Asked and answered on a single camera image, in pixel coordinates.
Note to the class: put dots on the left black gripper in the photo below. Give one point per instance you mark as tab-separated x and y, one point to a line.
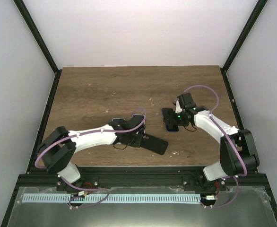
137	143

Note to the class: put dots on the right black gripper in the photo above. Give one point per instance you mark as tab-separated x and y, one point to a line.
184	124

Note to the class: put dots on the black phone blue edge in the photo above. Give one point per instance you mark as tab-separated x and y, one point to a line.
170	120

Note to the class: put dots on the black phone case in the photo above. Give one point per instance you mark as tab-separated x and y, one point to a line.
154	144

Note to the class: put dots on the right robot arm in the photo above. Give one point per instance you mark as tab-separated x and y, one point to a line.
238	153

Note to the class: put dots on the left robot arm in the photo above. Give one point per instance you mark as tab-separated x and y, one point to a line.
56	151

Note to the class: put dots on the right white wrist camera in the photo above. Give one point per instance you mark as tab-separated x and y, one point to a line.
178	108

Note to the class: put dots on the black aluminium front rail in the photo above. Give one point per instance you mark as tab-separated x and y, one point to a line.
188	177

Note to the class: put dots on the light blue slotted cable duct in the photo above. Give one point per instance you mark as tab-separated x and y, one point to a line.
113	198

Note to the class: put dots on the left black frame post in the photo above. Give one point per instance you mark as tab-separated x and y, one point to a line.
36	34

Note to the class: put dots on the black frame post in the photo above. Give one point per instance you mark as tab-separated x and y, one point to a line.
36	34
244	33

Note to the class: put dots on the right black frame post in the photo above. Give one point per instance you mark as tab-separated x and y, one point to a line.
244	33

